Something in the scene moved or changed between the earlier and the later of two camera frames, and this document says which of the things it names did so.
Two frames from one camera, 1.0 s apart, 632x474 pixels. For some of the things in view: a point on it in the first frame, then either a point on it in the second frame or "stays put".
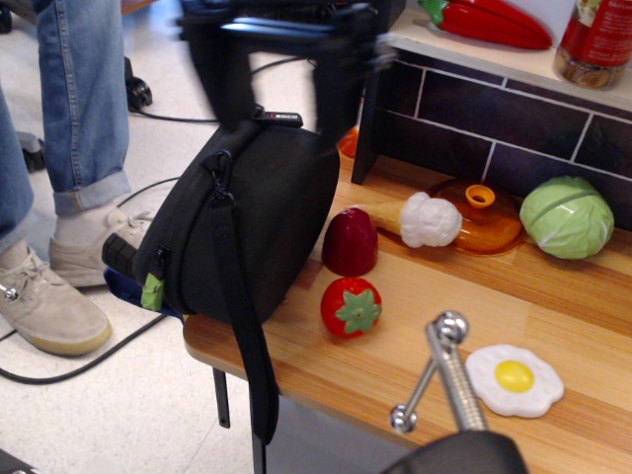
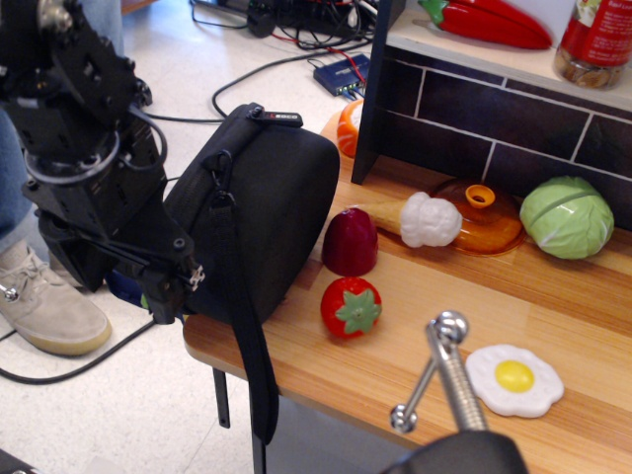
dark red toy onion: [350, 246] stays put
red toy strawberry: [351, 306] stays put
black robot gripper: [340, 34] -> [120, 215]
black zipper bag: [285, 184] stays put
